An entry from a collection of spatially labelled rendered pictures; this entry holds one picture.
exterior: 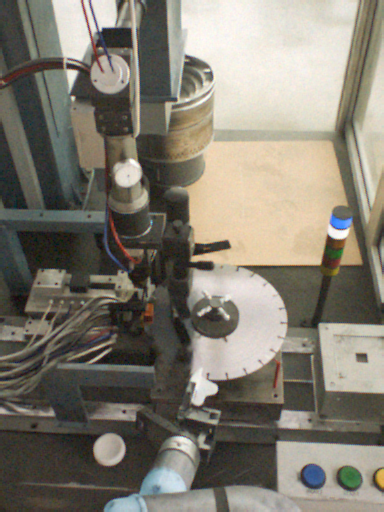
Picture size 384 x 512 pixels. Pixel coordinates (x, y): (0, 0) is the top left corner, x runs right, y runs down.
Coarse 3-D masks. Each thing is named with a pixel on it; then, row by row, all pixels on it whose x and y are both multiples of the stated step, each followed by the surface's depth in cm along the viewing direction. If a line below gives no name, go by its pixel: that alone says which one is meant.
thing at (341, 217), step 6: (336, 210) 127; (342, 210) 127; (348, 210) 127; (336, 216) 126; (342, 216) 126; (348, 216) 125; (330, 222) 128; (336, 222) 126; (342, 222) 126; (348, 222) 126; (342, 228) 127
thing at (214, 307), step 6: (204, 294) 132; (228, 294) 132; (210, 300) 130; (216, 300) 130; (222, 300) 131; (210, 306) 129; (216, 306) 129; (198, 312) 129; (204, 312) 129; (210, 312) 131; (216, 312) 130; (222, 312) 129; (228, 318) 128
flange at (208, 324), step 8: (216, 296) 137; (200, 304) 135; (224, 304) 135; (232, 304) 135; (192, 312) 134; (208, 312) 132; (232, 312) 133; (192, 320) 132; (200, 320) 132; (208, 320) 132; (216, 320) 131; (224, 320) 132; (232, 320) 132; (200, 328) 131; (208, 328) 130; (216, 328) 130; (224, 328) 130; (232, 328) 131; (216, 336) 130
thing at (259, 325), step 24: (216, 264) 145; (192, 288) 140; (216, 288) 140; (240, 288) 139; (264, 288) 139; (168, 312) 135; (240, 312) 135; (264, 312) 134; (168, 336) 130; (192, 336) 130; (240, 336) 130; (264, 336) 130; (168, 360) 126; (192, 360) 126; (216, 360) 126; (240, 360) 126; (264, 360) 126
